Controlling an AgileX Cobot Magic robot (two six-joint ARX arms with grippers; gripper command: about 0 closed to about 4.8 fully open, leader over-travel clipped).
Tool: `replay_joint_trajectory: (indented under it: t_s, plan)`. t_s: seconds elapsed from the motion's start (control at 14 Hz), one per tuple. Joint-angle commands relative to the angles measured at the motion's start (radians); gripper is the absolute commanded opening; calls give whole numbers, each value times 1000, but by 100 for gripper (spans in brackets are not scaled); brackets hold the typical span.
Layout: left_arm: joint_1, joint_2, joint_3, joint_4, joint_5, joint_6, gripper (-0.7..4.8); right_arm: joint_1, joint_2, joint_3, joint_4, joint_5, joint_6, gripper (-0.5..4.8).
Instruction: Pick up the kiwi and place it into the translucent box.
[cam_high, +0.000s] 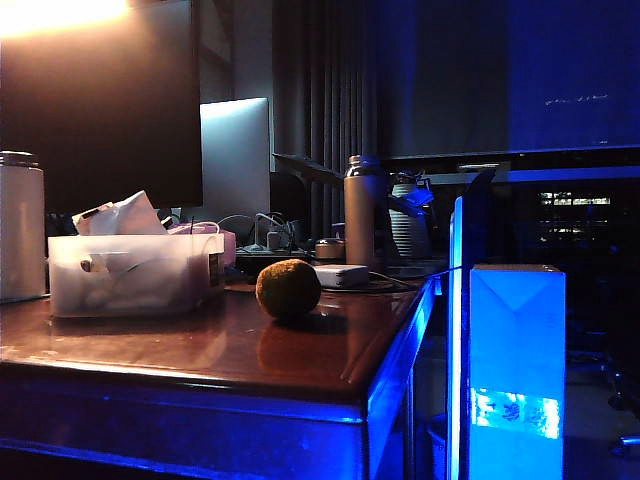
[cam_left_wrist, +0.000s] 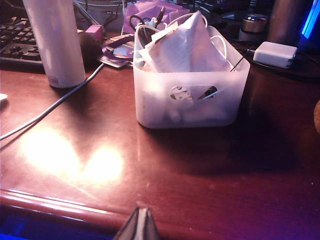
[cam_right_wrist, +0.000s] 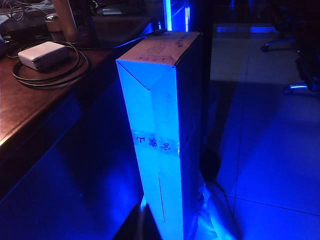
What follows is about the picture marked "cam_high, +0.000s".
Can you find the upright flat partition panel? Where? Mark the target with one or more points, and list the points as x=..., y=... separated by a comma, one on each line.
x=457, y=325

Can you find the pink tissue box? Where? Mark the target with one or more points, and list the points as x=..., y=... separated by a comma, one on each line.
x=229, y=247

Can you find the white ribbed container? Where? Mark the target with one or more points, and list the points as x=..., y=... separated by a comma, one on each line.
x=410, y=230

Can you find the white power adapter brick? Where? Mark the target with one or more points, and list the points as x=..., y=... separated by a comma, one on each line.
x=342, y=275

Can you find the large white paper packet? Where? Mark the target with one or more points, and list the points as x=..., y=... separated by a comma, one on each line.
x=137, y=215

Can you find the large black monitor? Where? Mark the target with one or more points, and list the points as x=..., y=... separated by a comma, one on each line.
x=100, y=125

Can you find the grey steel thermos bottle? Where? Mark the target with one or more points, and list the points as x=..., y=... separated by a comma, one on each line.
x=362, y=220

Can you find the brown wooden desk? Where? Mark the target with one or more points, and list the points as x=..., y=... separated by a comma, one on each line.
x=200, y=360

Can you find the small round metal tin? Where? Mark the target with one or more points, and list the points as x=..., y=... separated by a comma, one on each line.
x=330, y=248

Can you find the silver monitor back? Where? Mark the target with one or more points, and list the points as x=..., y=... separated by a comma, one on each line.
x=235, y=160

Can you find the white insulated bottle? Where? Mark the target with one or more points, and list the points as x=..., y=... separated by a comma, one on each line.
x=20, y=230

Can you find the brown fuzzy kiwi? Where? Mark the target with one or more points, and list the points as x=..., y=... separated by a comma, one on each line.
x=287, y=290

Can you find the dark pleated curtain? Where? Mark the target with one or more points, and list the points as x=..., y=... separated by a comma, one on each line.
x=325, y=100

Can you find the black power strip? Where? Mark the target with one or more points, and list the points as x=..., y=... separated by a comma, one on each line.
x=270, y=257

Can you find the tall cardboard box with tape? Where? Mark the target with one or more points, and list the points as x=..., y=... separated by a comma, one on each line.
x=517, y=350

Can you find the dark angled stand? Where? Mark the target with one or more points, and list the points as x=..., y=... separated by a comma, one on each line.
x=312, y=170

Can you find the office chair base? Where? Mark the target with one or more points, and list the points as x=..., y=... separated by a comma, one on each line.
x=615, y=390

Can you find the translucent plastic storage box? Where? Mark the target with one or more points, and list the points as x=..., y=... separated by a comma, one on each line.
x=135, y=280

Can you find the small white paper packet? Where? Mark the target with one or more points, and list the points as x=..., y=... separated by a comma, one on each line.
x=95, y=220

